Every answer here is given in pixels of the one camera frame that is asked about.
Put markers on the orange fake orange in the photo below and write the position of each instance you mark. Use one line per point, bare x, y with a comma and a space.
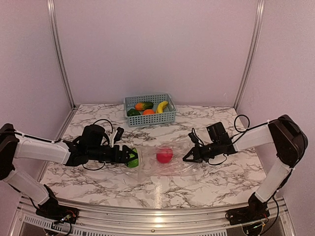
148, 112

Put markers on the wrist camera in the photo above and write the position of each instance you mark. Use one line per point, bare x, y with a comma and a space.
116, 136
194, 138

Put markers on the light blue plastic basket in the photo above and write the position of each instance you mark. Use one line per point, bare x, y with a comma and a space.
167, 116

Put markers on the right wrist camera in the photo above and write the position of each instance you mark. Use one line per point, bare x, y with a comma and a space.
194, 138

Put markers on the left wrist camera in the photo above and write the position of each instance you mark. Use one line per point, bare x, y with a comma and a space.
116, 136

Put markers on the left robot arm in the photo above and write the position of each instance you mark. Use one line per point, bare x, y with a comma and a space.
94, 144

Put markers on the clear zip top bag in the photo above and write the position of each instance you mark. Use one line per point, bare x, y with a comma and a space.
150, 167

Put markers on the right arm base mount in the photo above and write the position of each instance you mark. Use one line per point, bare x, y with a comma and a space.
255, 210

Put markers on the aluminium frame post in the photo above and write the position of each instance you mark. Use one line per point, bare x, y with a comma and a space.
251, 53
58, 50

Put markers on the yellow fake banana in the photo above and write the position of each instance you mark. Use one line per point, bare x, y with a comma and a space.
161, 106

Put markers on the green fake cabbage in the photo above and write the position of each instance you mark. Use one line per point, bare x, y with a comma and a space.
133, 112

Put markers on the red fake apple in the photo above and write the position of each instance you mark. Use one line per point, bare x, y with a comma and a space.
164, 155

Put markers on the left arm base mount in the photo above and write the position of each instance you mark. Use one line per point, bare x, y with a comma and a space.
57, 211

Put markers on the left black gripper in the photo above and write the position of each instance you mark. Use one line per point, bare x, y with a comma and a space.
124, 158

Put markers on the left aluminium frame post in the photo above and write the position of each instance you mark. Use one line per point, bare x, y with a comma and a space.
58, 50

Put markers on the front aluminium rail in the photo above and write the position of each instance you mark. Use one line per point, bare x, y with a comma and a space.
98, 220

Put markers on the green orange fake mango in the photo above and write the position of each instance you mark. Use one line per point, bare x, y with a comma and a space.
142, 106

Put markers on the right aluminium frame post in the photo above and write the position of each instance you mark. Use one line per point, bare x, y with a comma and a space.
251, 53

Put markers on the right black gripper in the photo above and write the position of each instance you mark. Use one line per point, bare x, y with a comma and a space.
198, 157

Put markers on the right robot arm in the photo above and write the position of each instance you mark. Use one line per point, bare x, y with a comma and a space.
289, 141

